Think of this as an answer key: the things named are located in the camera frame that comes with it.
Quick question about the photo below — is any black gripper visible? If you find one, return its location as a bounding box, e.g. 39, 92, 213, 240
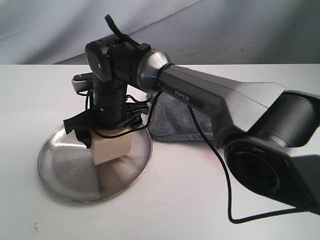
63, 104, 149, 149

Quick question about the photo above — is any light wooden cube block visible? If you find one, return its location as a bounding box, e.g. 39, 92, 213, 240
90, 130, 135, 165

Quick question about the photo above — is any grey-blue fleece towel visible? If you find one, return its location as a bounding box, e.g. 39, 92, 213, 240
148, 93, 203, 142

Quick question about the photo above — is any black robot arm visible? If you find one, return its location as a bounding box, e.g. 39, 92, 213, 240
63, 33, 320, 214

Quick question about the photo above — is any round stainless steel plate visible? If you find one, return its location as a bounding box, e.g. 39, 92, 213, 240
37, 125, 153, 202

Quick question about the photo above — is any white backdrop cloth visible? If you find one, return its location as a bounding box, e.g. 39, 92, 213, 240
0, 0, 320, 65

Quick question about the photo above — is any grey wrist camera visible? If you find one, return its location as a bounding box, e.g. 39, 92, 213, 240
71, 72, 93, 94

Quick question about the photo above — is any black camera cable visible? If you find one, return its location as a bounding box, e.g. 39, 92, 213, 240
74, 14, 311, 225

